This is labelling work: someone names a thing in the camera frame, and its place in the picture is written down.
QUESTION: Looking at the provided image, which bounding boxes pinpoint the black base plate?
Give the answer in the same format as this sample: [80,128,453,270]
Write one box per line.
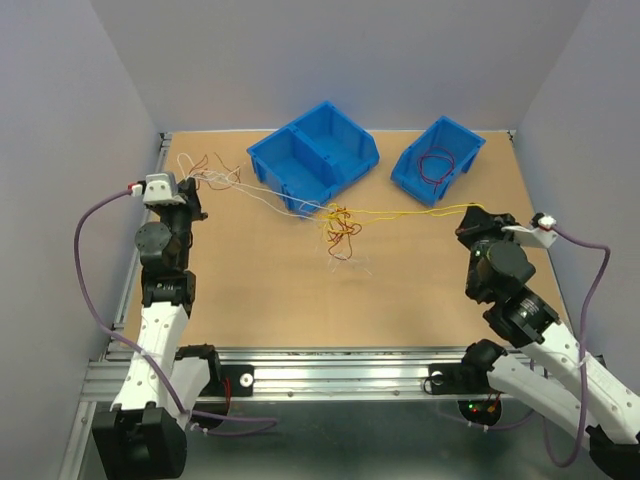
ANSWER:
[200,364,255,398]
[422,363,490,395]

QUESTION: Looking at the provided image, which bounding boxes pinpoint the small blue bin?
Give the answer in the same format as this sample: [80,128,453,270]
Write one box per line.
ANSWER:
[390,116,486,207]

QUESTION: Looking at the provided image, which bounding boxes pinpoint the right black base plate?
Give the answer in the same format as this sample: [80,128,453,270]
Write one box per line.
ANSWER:
[422,363,490,395]

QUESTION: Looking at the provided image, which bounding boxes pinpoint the aluminium mounting rail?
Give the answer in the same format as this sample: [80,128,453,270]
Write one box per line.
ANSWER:
[82,347,615,402]

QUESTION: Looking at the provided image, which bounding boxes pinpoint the right aluminium side rail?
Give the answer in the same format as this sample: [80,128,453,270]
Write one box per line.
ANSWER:
[504,130,626,480]

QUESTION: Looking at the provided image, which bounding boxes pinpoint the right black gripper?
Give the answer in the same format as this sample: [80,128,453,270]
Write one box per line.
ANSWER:
[455,202,526,298]

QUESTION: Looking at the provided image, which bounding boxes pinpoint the aluminium side rail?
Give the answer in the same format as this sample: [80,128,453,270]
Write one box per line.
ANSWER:
[54,131,174,480]
[504,130,626,480]

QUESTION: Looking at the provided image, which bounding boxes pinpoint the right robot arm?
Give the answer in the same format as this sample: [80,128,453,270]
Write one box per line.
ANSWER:
[455,204,639,479]

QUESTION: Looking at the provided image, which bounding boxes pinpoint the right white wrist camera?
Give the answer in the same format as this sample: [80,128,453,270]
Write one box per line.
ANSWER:
[502,212,558,250]

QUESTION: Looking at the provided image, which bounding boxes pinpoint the yellow wires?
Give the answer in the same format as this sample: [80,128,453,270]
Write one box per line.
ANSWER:
[319,201,486,246]

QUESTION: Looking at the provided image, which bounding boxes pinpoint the left aluminium side rail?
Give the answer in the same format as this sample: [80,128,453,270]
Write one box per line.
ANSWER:
[54,131,174,480]

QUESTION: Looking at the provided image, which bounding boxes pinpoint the red wires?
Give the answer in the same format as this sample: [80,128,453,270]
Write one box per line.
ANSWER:
[199,145,457,259]

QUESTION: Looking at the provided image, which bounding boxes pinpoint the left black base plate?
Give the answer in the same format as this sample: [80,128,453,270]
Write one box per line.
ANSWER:
[200,364,255,398]

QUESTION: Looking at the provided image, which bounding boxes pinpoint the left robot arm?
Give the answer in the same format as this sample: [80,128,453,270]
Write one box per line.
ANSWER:
[92,172,223,479]

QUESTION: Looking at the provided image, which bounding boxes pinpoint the large divided blue bin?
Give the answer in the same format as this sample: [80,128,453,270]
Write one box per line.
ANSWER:
[247,102,380,216]

